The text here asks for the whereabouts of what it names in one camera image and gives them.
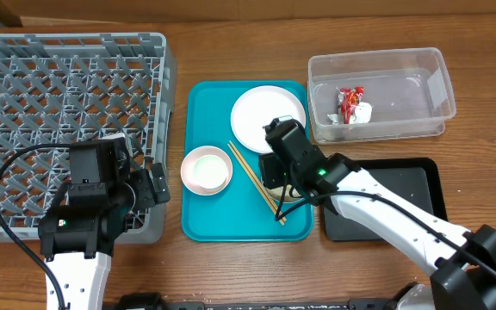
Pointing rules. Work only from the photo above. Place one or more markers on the red snack wrapper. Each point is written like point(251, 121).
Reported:
point(348, 100)

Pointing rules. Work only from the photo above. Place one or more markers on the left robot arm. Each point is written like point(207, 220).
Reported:
point(88, 214)

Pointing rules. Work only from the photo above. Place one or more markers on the white napkin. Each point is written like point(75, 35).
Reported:
point(355, 114)

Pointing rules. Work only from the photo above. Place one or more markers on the wooden chopstick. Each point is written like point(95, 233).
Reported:
point(250, 178)
point(252, 174)

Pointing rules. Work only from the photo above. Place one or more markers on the grey plastic dish rack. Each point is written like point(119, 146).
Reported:
point(57, 89)

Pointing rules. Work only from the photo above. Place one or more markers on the pink shallow bowl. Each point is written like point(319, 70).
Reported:
point(187, 166)

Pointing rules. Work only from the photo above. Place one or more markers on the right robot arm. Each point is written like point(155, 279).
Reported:
point(461, 264)

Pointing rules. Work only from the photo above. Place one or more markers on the grey bowl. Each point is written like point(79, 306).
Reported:
point(275, 194)

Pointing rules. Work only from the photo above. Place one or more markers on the small white cup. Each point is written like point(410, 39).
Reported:
point(210, 172)

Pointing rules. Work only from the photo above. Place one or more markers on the clear plastic bin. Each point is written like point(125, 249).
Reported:
point(409, 90)

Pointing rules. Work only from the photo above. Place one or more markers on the white round plate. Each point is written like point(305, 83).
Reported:
point(256, 108)

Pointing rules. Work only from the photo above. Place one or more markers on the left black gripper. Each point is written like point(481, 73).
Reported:
point(145, 189)

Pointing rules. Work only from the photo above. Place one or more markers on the teal plastic tray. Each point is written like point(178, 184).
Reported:
point(238, 212)

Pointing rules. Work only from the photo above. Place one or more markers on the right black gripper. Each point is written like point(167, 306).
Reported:
point(267, 170)

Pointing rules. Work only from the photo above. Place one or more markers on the black rectangular tray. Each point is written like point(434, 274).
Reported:
point(414, 179)

